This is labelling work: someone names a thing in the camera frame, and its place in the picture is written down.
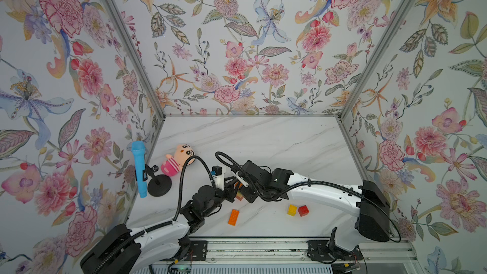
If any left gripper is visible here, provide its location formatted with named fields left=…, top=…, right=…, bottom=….
left=202, top=179, right=243, bottom=219

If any orange tall long brick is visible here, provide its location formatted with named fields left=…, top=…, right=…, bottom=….
left=235, top=182, right=243, bottom=192

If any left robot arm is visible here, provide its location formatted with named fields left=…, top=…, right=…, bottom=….
left=80, top=181, right=237, bottom=273

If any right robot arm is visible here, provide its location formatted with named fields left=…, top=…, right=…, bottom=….
left=231, top=161, right=391, bottom=252

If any orange flat brick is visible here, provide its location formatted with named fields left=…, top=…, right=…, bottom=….
left=228, top=209, right=240, bottom=226

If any yellow square brick right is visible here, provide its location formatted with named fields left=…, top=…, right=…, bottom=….
left=287, top=204, right=298, bottom=216

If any plush doll pink dress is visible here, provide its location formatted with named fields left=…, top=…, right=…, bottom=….
left=161, top=144, right=195, bottom=177

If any red square brick right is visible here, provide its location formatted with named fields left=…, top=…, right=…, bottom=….
left=298, top=205, right=309, bottom=217

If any blue toy microphone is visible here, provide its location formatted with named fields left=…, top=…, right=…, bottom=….
left=131, top=141, right=148, bottom=199

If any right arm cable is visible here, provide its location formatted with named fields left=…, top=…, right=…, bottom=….
left=214, top=151, right=402, bottom=244

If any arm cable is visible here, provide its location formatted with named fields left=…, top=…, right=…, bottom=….
left=91, top=155, right=214, bottom=274
left=214, top=151, right=402, bottom=244

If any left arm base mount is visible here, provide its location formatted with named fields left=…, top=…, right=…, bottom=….
left=172, top=237, right=208, bottom=261

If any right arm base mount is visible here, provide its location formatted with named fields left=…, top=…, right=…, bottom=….
left=307, top=227, right=360, bottom=265

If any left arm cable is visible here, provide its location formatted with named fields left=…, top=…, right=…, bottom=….
left=91, top=155, right=214, bottom=274

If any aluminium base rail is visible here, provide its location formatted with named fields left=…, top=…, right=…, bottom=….
left=187, top=237, right=417, bottom=265

